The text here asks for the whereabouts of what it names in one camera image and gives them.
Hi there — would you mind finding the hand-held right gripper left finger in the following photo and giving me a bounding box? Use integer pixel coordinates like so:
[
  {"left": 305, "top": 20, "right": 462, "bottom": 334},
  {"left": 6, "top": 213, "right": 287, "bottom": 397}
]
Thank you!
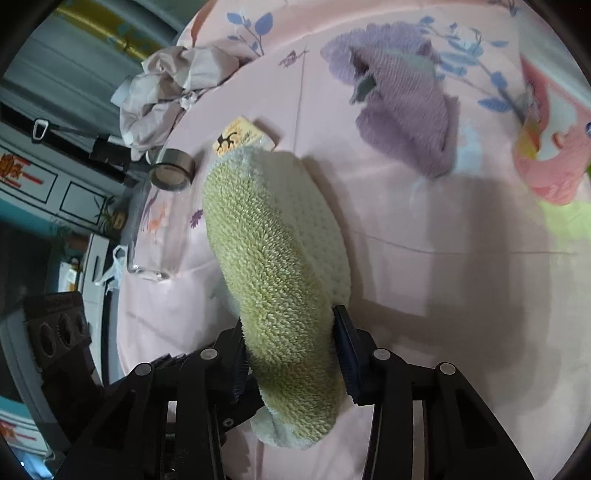
[{"left": 55, "top": 318, "right": 252, "bottom": 480}]

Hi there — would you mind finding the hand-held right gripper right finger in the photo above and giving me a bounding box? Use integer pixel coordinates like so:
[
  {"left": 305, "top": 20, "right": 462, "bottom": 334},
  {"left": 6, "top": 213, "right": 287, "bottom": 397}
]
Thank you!
[{"left": 331, "top": 305, "right": 539, "bottom": 480}]

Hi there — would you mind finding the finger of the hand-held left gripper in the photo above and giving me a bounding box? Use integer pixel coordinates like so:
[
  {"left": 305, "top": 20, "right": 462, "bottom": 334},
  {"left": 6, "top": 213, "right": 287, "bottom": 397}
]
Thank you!
[{"left": 215, "top": 385, "right": 266, "bottom": 435}]

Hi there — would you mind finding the yellow fuzzy sock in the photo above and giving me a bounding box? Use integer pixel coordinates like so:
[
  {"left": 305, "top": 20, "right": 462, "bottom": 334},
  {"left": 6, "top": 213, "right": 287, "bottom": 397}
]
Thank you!
[{"left": 202, "top": 147, "right": 352, "bottom": 450}]

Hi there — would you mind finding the white plastic bag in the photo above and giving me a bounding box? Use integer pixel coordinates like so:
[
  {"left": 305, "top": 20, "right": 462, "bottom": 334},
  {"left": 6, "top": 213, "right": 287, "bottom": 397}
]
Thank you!
[{"left": 95, "top": 244, "right": 127, "bottom": 296}]

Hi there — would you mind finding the pink floral bedsheet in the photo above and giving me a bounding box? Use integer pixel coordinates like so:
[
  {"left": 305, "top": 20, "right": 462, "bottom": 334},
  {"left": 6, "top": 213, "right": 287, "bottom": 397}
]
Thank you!
[{"left": 108, "top": 0, "right": 591, "bottom": 480}]

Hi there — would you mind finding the potted plant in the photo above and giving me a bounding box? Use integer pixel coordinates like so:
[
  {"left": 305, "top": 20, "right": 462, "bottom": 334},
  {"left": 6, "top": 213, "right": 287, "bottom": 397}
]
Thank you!
[{"left": 95, "top": 196, "right": 123, "bottom": 232}]

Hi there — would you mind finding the glass bottle with metal lid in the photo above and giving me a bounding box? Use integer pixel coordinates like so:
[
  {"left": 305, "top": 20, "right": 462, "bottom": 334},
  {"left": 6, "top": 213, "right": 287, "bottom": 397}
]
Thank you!
[{"left": 124, "top": 148, "right": 197, "bottom": 281}]

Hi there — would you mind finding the blue and white cabinet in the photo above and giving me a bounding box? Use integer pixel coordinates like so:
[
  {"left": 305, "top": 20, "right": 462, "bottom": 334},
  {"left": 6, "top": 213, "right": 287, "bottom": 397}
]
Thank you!
[{"left": 0, "top": 138, "right": 121, "bottom": 241}]

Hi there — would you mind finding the cardboard sock label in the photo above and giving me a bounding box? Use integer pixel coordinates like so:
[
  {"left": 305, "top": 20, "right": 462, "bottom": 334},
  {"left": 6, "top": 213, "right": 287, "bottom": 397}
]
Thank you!
[{"left": 211, "top": 117, "right": 278, "bottom": 158}]

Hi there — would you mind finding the purple fuzzy sock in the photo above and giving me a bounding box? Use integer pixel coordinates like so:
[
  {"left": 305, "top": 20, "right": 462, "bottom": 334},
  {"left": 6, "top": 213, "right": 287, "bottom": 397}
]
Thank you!
[{"left": 321, "top": 21, "right": 462, "bottom": 178}]

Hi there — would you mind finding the crumpled pale cloth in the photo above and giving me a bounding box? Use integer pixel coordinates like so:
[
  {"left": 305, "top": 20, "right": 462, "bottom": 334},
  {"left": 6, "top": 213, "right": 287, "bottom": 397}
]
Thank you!
[{"left": 111, "top": 45, "right": 241, "bottom": 160}]

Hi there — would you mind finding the black pole with strap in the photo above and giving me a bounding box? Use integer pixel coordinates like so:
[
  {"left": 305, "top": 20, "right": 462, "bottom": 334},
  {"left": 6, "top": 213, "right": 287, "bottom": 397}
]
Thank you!
[{"left": 0, "top": 104, "right": 139, "bottom": 185}]

